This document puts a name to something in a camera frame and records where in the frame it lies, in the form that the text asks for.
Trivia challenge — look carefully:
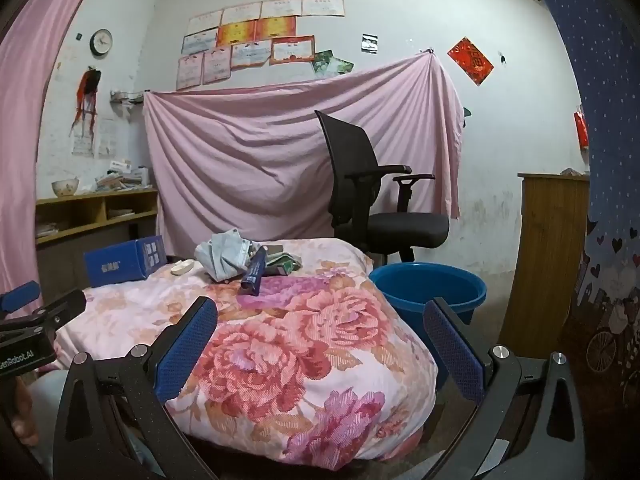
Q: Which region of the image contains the wall calendar sheet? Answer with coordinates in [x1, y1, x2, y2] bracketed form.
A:
[71, 120, 96, 158]

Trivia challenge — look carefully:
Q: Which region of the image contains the pile of books and papers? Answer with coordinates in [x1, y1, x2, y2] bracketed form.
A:
[80, 160, 153, 193]

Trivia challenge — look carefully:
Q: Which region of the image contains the blue tube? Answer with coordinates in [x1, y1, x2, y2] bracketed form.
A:
[239, 246, 267, 296]

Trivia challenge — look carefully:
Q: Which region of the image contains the metal wire wall shelf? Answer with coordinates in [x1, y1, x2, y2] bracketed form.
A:
[110, 89, 147, 117]

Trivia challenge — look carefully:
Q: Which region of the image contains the red tassel decoration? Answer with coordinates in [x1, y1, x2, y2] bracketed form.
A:
[70, 67, 102, 136]

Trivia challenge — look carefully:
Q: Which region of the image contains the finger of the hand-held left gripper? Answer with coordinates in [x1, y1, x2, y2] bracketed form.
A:
[0, 288, 87, 335]
[0, 280, 42, 313]

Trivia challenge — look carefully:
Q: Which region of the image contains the wooden cabinet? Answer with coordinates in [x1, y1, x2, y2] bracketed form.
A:
[497, 172, 591, 358]

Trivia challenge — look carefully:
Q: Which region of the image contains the blue plastic basin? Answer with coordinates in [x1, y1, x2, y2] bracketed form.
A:
[369, 261, 487, 361]

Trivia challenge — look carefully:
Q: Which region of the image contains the wooden shelf desk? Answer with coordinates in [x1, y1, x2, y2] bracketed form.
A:
[35, 187, 160, 301]

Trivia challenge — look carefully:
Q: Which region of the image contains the green packet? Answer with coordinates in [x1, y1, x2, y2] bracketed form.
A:
[264, 254, 302, 277]

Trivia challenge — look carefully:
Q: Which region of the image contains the white wall paper sheet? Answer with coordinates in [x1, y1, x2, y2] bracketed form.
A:
[97, 119, 118, 157]

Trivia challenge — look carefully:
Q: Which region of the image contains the round wall clock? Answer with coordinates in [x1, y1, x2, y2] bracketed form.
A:
[90, 28, 113, 56]

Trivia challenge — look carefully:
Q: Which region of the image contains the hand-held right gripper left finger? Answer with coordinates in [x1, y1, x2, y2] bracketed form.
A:
[52, 296, 221, 480]

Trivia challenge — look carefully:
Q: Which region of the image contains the pink hanging sheet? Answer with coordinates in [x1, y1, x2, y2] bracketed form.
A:
[142, 51, 466, 256]

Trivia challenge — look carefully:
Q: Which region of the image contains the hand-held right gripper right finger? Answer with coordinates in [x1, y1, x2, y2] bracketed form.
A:
[422, 297, 588, 480]

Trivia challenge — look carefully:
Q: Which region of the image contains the group of wall certificates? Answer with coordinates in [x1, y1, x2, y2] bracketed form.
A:
[176, 0, 346, 92]

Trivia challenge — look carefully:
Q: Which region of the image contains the person's left hand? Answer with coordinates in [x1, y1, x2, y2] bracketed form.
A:
[0, 377, 40, 448]

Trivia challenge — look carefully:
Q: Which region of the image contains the person's left leg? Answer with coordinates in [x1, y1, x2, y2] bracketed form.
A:
[22, 367, 71, 480]

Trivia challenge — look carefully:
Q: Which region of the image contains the pink curtain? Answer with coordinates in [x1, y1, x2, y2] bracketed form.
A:
[0, 0, 112, 291]

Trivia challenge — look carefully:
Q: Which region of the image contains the grey white cloth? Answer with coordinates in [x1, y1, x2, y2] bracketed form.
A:
[194, 229, 261, 282]

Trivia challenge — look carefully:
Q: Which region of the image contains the blue cardboard box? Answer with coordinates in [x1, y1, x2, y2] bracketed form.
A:
[83, 235, 167, 289]

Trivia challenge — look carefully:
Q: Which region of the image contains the floral blanket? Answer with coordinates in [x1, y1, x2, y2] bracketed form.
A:
[52, 237, 439, 463]

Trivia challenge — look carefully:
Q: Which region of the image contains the navy printed curtain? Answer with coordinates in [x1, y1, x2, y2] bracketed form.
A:
[517, 0, 640, 480]

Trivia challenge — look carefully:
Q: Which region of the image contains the red paper square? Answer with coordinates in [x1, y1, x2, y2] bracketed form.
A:
[446, 36, 495, 87]

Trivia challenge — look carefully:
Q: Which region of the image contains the black office chair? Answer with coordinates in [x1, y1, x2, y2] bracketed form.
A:
[315, 110, 451, 266]

